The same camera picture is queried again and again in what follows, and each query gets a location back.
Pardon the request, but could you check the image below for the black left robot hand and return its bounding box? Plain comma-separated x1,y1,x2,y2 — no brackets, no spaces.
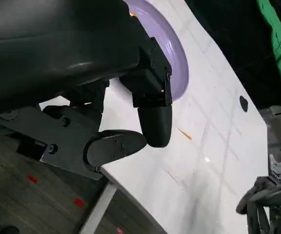
0,0,173,181

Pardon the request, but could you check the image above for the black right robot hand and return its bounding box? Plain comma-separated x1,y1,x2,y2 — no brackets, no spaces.
236,170,281,216

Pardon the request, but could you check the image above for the black round table grommet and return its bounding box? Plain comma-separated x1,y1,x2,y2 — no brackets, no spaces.
239,95,249,113

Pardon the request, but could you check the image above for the lilac plate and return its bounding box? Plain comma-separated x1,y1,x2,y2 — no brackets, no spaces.
124,0,189,103

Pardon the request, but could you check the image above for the white table leg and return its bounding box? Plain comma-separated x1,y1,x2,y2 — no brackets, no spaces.
80,181,118,234

